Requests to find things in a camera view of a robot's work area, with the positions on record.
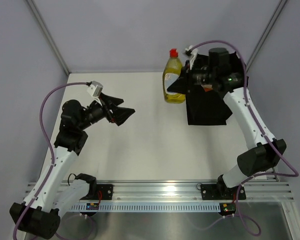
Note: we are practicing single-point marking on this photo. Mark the left aluminium frame post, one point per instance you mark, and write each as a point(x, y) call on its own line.
point(33, 8)

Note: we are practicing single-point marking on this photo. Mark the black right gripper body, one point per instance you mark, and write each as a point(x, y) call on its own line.
point(202, 76)

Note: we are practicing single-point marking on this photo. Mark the aluminium frame post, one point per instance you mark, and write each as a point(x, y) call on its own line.
point(266, 32)
point(33, 8)

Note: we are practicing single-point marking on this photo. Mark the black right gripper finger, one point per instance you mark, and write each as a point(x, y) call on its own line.
point(182, 85)
point(187, 68)

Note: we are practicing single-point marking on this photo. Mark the right aluminium frame post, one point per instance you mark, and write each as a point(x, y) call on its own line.
point(266, 32)

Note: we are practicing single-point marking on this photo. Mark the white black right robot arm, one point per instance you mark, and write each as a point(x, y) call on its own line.
point(262, 147)

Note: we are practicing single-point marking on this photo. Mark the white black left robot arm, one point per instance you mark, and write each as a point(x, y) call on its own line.
point(42, 209)

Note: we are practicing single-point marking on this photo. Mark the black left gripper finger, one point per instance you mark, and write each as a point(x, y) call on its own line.
point(121, 114)
point(110, 100)

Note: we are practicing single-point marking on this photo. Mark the yellow dish soap bottle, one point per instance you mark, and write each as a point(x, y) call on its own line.
point(170, 74)

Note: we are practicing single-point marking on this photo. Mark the black canvas bag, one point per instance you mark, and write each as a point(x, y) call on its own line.
point(208, 108)

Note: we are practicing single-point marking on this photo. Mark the aluminium mounting rail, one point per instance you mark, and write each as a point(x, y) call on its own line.
point(189, 190)

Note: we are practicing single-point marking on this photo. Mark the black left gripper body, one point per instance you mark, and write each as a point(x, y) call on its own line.
point(97, 112)

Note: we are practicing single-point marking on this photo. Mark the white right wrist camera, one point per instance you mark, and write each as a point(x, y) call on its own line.
point(191, 52)

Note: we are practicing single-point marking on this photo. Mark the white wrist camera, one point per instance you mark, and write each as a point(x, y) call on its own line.
point(191, 52)
point(94, 89)

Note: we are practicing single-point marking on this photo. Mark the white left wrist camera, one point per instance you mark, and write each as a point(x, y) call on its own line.
point(94, 89)

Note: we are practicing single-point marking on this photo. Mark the white slotted cable duct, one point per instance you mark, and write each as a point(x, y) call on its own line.
point(146, 207)

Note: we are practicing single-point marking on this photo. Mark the orange blue cologne bottle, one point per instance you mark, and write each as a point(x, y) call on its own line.
point(207, 88)

